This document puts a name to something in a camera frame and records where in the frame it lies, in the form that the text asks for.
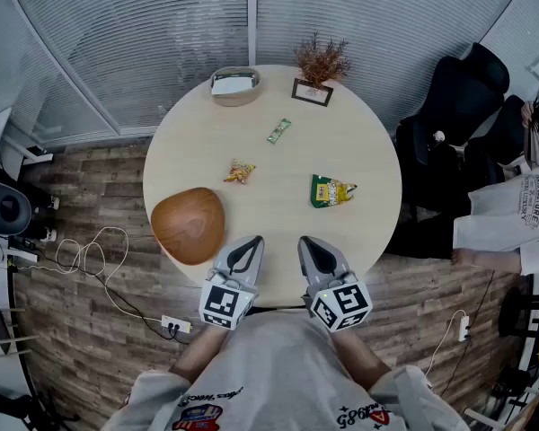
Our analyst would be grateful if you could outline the black round appliance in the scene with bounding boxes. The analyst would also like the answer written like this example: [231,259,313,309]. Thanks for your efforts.
[0,179,33,237]

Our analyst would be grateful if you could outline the large black office chair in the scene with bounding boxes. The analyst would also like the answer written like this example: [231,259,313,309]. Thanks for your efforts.
[393,41,511,215]

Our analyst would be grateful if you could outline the green snack bar packet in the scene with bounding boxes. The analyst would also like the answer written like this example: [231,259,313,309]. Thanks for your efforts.
[266,118,293,145]

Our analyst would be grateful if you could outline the beige oval basket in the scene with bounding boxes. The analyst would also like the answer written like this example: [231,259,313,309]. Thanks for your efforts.
[208,66,262,109]

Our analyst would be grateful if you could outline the black cable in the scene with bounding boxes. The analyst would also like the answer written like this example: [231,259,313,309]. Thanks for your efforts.
[8,235,190,346]

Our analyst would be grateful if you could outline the white power strip with plugs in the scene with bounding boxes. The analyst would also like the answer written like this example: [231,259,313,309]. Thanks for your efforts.
[160,313,193,334]

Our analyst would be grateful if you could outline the dried brown plant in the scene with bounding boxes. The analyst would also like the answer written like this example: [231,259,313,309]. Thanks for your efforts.
[292,31,353,90]

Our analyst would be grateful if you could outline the person's right forearm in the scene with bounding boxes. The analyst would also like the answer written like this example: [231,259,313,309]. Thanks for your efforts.
[329,328,393,393]

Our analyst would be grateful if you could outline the white papers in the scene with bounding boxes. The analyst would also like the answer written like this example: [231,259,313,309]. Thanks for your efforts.
[210,72,256,96]

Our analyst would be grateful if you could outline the person's grey printed shirt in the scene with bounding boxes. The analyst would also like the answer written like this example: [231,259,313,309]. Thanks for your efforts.
[100,307,472,431]

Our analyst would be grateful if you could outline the round light wooden table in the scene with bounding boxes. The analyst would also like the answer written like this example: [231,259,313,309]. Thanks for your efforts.
[142,64,403,309]

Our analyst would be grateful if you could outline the brown wooden bowl container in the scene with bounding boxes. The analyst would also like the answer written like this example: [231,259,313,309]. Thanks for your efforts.
[150,187,226,267]

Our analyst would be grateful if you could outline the dark picture frame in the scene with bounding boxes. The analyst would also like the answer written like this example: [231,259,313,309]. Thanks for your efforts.
[290,77,335,108]

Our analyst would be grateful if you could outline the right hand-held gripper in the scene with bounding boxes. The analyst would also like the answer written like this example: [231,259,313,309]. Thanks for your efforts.
[296,235,374,334]

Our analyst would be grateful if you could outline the person's left forearm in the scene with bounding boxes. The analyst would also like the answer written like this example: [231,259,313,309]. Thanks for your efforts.
[167,324,231,383]

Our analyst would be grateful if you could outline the orange snack packet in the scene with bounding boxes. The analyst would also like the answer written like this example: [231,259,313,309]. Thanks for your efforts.
[223,158,257,186]

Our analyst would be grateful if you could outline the green and yellow snack packet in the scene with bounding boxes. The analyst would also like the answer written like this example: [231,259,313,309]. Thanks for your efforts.
[309,173,358,209]

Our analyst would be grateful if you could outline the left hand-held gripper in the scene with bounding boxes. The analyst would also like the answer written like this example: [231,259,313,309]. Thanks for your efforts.
[199,235,265,331]

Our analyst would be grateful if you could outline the white cable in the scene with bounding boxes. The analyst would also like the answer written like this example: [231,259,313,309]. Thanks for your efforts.
[16,225,163,323]

